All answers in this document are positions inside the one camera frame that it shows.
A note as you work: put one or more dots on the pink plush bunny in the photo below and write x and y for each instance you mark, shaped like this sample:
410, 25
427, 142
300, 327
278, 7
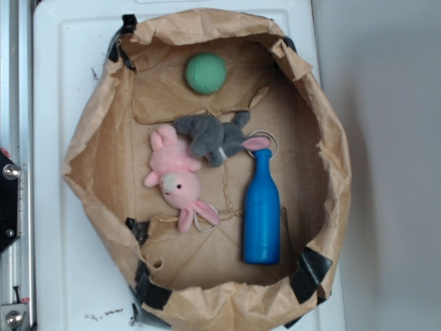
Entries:
173, 169

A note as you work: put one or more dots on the grey plush bunny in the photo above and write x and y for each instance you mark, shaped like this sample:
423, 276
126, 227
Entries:
218, 141

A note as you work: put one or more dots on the brown paper bag tray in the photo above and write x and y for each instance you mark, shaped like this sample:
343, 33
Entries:
195, 280

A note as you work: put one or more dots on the blue plastic bottle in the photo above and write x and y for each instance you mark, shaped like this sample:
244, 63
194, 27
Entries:
262, 215

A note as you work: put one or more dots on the green dimpled ball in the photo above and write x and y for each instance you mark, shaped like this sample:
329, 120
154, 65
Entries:
205, 73

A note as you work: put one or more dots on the white plastic bin lid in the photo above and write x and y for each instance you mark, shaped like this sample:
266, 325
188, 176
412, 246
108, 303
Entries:
78, 285

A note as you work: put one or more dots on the black bracket with bolt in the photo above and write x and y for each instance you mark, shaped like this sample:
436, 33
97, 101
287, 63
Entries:
10, 182

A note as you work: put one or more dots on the aluminium frame rail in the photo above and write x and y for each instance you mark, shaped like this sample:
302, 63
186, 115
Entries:
18, 283

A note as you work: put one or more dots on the metal corner bracket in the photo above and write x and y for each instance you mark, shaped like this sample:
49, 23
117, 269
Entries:
14, 317

